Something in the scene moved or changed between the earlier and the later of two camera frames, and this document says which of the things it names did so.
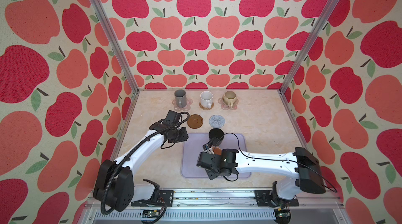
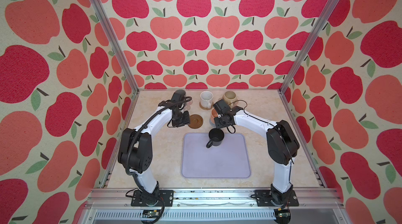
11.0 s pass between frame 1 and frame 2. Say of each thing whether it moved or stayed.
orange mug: moved
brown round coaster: stayed
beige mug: stayed
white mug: stayed
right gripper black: moved
